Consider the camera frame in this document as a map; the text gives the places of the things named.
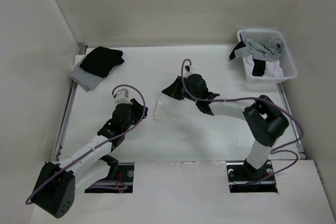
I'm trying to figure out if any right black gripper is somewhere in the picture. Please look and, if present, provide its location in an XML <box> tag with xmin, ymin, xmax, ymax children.
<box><xmin>162</xmin><ymin>76</ymin><xmax>199</xmax><ymax>102</ymax></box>

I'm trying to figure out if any white tank top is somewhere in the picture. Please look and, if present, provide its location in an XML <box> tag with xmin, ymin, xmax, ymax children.
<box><xmin>153</xmin><ymin>94</ymin><xmax>215</xmax><ymax>125</ymax></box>

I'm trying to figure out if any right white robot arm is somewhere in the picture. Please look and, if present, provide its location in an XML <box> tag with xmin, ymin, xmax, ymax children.
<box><xmin>162</xmin><ymin>74</ymin><xmax>289</xmax><ymax>180</ymax></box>

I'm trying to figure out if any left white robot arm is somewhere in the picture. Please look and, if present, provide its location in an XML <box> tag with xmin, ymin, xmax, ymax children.
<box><xmin>26</xmin><ymin>99</ymin><xmax>148</xmax><ymax>219</ymax></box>

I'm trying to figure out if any folded grey tank top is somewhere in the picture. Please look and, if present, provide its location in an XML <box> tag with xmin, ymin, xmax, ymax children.
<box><xmin>70</xmin><ymin>65</ymin><xmax>104</xmax><ymax>92</ymax></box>

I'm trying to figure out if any folded black tank top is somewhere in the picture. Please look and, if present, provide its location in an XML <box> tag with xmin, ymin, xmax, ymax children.
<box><xmin>79</xmin><ymin>46</ymin><xmax>124</xmax><ymax>78</ymax></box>

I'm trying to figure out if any crumpled black tank top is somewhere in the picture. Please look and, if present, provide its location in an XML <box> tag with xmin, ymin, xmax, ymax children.
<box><xmin>229</xmin><ymin>41</ymin><xmax>266</xmax><ymax>77</ymax></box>

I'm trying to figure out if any crumpled grey tank top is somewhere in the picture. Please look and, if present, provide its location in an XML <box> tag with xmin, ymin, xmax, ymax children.
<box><xmin>229</xmin><ymin>37</ymin><xmax>284</xmax><ymax>61</ymax></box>

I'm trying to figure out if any white garment in basket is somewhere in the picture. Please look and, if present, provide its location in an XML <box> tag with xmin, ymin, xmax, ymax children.
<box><xmin>245</xmin><ymin>55</ymin><xmax>284</xmax><ymax>77</ymax></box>

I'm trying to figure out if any white plastic laundry basket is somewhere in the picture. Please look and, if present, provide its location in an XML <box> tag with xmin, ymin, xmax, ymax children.
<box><xmin>237</xmin><ymin>28</ymin><xmax>298</xmax><ymax>84</ymax></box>

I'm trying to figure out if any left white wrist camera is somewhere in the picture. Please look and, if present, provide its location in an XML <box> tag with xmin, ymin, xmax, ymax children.
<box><xmin>113</xmin><ymin>88</ymin><xmax>131</xmax><ymax>104</ymax></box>

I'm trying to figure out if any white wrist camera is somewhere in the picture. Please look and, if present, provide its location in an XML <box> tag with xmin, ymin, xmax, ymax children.
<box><xmin>113</xmin><ymin>88</ymin><xmax>131</xmax><ymax>104</ymax></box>
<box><xmin>184</xmin><ymin>65</ymin><xmax>196</xmax><ymax>77</ymax></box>

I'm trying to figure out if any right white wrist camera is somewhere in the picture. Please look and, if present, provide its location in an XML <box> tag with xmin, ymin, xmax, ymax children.
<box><xmin>184</xmin><ymin>65</ymin><xmax>196</xmax><ymax>77</ymax></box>

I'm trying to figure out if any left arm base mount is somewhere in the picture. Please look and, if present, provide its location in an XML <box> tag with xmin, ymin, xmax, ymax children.
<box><xmin>85</xmin><ymin>155</ymin><xmax>135</xmax><ymax>194</ymax></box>

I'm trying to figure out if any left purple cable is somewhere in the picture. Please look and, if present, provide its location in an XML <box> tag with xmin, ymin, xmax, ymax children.
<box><xmin>25</xmin><ymin>84</ymin><xmax>147</xmax><ymax>206</ymax></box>

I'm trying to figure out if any purple cable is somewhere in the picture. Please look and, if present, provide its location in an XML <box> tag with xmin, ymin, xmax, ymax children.
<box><xmin>25</xmin><ymin>84</ymin><xmax>147</xmax><ymax>206</ymax></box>
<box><xmin>180</xmin><ymin>58</ymin><xmax>305</xmax><ymax>183</ymax></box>

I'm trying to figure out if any left metal table rail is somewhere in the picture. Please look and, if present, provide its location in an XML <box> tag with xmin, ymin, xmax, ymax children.
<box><xmin>51</xmin><ymin>42</ymin><xmax>88</xmax><ymax>162</ymax></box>

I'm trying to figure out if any metal table rail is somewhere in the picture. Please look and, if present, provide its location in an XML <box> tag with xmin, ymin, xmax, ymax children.
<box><xmin>277</xmin><ymin>83</ymin><xmax>307</xmax><ymax>159</ymax></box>
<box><xmin>51</xmin><ymin>42</ymin><xmax>88</xmax><ymax>162</ymax></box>

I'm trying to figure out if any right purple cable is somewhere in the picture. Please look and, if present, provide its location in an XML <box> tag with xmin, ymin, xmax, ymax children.
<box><xmin>180</xmin><ymin>58</ymin><xmax>305</xmax><ymax>183</ymax></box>

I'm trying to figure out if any right metal table rail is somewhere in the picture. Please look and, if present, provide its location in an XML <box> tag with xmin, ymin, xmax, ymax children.
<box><xmin>277</xmin><ymin>83</ymin><xmax>307</xmax><ymax>159</ymax></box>

